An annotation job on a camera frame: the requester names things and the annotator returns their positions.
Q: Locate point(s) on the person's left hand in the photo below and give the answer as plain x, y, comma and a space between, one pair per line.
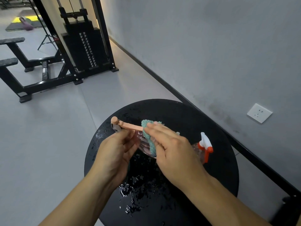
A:
110, 157

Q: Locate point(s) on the person's right hand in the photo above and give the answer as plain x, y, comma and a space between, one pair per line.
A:
178, 157

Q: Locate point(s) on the person's left thumb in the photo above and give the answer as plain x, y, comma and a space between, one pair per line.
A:
134, 147

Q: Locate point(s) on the person's right middle finger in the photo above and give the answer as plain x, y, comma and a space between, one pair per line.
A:
162, 128

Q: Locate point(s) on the person's right thumb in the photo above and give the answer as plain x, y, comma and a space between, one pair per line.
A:
159, 151

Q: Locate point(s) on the teal cleaning cloth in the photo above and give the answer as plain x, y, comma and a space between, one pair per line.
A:
148, 136

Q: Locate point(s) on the person's left forearm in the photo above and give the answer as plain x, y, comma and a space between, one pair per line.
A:
89, 200

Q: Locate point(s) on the person's right forearm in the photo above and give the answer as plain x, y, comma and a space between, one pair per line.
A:
218, 202

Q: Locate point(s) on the clear spray bottle red trigger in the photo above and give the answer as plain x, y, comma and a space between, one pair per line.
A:
205, 144

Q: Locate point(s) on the black tripod stand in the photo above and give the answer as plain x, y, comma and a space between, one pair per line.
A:
47, 39

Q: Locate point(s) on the black weight bench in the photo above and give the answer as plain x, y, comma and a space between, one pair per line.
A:
14, 63

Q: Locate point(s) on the purple kettlebell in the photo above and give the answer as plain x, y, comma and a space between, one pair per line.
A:
27, 25

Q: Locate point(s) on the black and yellow floor mat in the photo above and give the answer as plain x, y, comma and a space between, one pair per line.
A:
16, 24

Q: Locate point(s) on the white wall socket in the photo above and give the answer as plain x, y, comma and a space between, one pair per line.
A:
259, 113

